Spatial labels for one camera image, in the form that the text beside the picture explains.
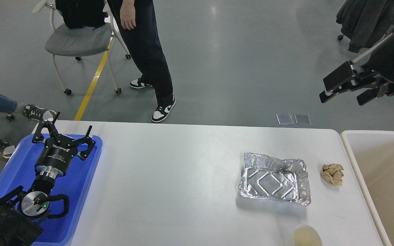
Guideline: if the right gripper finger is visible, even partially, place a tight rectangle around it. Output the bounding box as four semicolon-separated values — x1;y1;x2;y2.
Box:
356;83;394;106
319;61;379;103

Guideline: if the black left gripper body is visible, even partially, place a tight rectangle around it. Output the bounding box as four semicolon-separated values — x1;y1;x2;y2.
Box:
35;135;78;177

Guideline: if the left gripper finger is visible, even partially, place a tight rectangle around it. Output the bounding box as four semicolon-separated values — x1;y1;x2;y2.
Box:
75;125;95;161
31;112;60;144

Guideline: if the white paper cup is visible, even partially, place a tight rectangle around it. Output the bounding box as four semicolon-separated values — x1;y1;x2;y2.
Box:
292;224;323;246

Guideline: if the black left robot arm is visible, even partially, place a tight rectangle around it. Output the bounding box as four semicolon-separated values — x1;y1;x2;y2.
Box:
0;116;96;246

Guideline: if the blue plastic tray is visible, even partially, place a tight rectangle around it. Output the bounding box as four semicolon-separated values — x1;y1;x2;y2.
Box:
0;134;103;246

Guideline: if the dark grey hanging jacket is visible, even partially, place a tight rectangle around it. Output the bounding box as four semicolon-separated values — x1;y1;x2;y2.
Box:
336;0;394;53

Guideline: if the right metal floor plate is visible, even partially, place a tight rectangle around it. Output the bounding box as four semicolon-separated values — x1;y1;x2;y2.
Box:
294;113;312;125

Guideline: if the metal floor plate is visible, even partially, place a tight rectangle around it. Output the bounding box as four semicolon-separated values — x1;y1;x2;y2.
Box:
276;113;294;125
294;113;312;125

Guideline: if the beige plastic bin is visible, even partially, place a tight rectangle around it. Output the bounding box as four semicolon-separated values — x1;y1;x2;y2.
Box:
341;130;394;246

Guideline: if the left metal floor plate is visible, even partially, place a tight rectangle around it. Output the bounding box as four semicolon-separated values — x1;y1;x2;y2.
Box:
276;113;294;125

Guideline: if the crumpled brown paper ball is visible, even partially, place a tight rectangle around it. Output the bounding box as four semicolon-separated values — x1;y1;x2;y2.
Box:
320;163;344;186

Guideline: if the grey white rolling chair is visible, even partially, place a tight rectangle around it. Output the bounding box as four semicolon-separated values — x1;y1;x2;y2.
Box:
33;0;132;95

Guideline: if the black bag on chair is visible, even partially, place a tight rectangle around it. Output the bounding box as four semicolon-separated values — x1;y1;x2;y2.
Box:
55;0;106;29

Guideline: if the crumpled aluminium foil tray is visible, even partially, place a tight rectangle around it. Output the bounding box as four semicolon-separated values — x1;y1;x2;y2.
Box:
239;152;311;206

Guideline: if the person in black clothes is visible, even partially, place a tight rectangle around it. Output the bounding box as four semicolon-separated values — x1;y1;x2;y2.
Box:
108;0;176;123

